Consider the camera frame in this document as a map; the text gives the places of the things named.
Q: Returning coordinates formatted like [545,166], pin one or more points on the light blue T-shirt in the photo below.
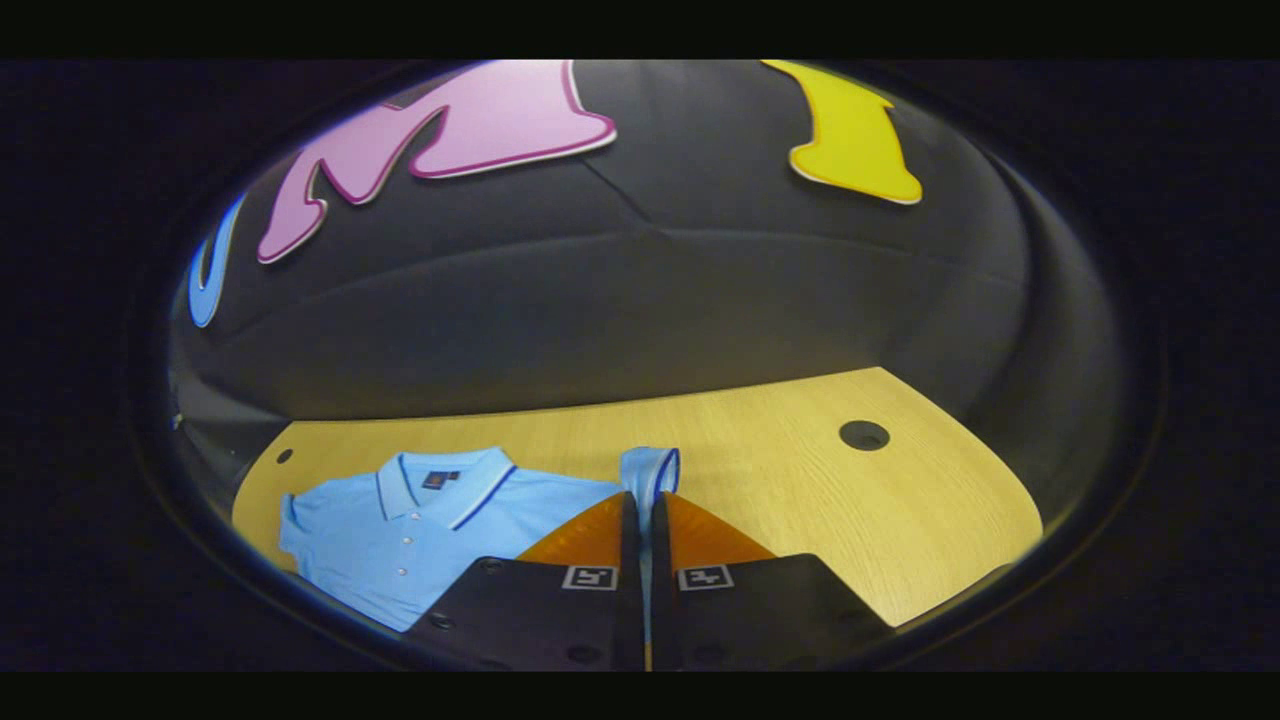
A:
[400,530]

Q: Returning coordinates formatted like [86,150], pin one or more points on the black backdrop cloth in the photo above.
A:
[650,290]

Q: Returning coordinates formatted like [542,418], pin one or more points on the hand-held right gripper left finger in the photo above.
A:
[560,620]

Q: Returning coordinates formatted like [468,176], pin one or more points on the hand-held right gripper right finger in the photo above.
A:
[750,620]

